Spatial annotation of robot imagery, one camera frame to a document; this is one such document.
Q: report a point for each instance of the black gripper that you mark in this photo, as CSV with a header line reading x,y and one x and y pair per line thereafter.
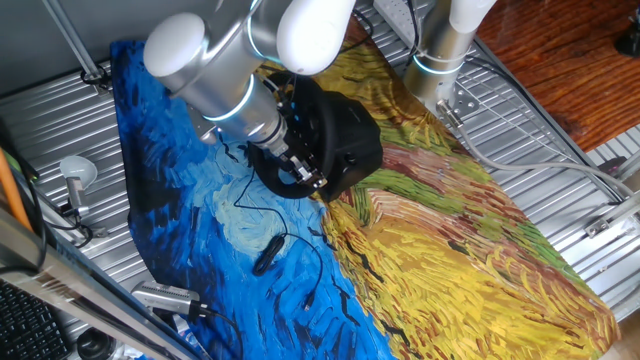
x,y
285,157

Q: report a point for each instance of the black racing steering wheel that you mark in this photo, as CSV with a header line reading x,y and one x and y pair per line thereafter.
x,y
280,187

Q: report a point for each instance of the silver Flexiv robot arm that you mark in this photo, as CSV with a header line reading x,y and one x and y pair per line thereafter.
x,y
225,75

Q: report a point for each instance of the painted wheat field mat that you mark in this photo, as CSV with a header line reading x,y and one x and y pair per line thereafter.
x,y
450,275

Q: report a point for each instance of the white power strip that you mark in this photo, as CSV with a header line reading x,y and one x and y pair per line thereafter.
x,y
395,15

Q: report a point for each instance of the orange pole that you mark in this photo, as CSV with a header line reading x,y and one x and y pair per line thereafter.
x,y
12,195

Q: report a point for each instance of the black keyboard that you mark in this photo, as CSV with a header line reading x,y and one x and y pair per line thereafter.
x,y
25,330

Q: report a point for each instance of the black round foot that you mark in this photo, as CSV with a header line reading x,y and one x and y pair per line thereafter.
x,y
627,37

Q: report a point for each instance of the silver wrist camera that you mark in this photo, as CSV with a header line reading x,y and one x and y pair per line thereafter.
x,y
205,132

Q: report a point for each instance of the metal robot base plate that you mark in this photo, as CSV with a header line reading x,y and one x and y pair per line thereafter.
x,y
467,102

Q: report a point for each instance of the silver depth camera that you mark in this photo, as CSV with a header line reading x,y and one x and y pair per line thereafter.
x,y
165,297

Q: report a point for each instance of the aluminium frame beam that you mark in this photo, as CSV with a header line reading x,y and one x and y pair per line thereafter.
x,y
75,295

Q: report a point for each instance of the aluminium frame pole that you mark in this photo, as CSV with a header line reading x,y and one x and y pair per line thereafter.
x,y
70,35

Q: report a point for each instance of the aluminium profile bracket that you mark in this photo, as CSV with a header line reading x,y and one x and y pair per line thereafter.
x,y
607,222

